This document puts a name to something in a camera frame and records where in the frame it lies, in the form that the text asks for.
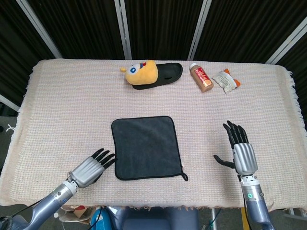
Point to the left silver and black robot hand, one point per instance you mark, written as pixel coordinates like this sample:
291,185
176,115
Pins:
87,171

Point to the right silver and black robot hand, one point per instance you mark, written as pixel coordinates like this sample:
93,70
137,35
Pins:
244,158

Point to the red cloth with black trim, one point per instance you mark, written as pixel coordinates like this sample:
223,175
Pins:
144,148

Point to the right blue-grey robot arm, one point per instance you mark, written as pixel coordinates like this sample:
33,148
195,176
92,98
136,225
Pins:
254,203

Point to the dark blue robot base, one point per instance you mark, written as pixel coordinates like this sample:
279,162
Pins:
156,219

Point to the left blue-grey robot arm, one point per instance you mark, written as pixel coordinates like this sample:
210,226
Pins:
48,203

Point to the brown paper bag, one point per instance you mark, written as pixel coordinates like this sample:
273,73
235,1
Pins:
76,214

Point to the bright blue plastic object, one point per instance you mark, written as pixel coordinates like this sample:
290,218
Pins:
99,220

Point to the beige woven tablecloth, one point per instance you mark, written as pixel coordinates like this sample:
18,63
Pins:
72,107

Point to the white and orange snack packet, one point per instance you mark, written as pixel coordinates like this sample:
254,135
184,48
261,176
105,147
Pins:
225,81

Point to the brown drink bottle red label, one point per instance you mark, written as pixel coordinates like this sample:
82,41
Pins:
202,77

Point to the yellow plush toy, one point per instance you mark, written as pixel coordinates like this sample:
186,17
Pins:
144,74

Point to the black rubber slipper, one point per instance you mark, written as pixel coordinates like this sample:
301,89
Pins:
170,70

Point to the dark pleated curtain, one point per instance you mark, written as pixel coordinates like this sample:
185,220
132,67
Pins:
84,24

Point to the white metal frame post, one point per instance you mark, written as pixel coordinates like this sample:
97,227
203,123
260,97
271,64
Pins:
200,28
9,103
123,28
287,40
40,28

